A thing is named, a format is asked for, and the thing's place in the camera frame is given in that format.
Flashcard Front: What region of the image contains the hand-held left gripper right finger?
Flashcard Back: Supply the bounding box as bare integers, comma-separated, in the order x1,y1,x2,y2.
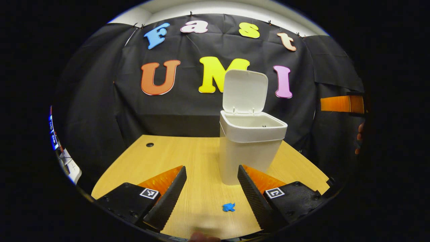
237,164,328,233

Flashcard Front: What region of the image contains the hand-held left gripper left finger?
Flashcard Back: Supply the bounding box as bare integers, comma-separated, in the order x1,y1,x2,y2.
95,165,187,232

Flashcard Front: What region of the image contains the white desktop garbage bin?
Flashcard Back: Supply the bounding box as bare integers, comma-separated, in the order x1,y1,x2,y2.
219,69,288,186

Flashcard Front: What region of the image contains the wooden desktop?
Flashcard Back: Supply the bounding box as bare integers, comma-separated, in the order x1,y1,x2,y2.
91,134,331,240

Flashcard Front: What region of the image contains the black backdrop cloth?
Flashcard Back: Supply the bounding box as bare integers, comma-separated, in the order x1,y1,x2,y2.
52,13,367,194

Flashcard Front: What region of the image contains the lit display screen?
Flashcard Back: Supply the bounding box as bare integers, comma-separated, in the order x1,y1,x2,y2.
49,106,61,152

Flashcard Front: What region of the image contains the white device with cables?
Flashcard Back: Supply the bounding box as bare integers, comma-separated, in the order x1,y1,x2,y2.
59,148,82,185

